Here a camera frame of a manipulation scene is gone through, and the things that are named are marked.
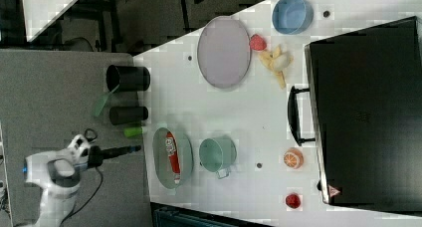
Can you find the blue metal frame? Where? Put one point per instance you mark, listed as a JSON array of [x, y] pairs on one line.
[[170, 216]]

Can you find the black toaster oven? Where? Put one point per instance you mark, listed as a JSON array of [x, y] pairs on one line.
[[365, 90]]

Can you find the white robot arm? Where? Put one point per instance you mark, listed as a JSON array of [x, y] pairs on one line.
[[58, 174]]

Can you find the green oval strainer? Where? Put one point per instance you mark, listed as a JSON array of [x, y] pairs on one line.
[[162, 164]]

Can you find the black cup holding spatula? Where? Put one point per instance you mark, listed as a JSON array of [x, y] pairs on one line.
[[127, 79]]

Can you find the grey round plate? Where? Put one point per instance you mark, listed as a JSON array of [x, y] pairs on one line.
[[223, 52]]

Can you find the toy orange half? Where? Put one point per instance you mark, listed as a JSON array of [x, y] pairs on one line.
[[293, 158]]

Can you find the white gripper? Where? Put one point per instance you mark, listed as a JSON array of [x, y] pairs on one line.
[[83, 156]]

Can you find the red ketchup bottle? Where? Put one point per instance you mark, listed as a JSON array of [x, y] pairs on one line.
[[171, 149]]

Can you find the peeled toy banana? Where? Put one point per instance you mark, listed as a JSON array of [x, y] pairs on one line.
[[276, 62]]

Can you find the blue bowl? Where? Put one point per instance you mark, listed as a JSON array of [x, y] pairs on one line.
[[291, 17]]

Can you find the toy strawberry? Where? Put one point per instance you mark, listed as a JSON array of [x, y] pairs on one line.
[[257, 43]]

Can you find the small red toy fruit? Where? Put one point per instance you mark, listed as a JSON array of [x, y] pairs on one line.
[[293, 200]]

